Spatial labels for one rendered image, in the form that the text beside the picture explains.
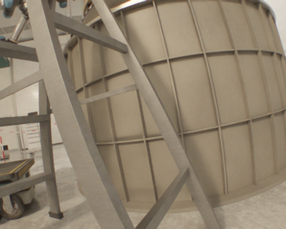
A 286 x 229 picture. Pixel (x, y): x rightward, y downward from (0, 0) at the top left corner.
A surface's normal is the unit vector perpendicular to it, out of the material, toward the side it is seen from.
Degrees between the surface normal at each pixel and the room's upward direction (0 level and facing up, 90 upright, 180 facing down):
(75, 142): 88
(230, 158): 90
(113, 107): 90
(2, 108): 90
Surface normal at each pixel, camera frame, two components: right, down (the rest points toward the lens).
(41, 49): -0.43, 0.02
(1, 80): 0.26, -0.07
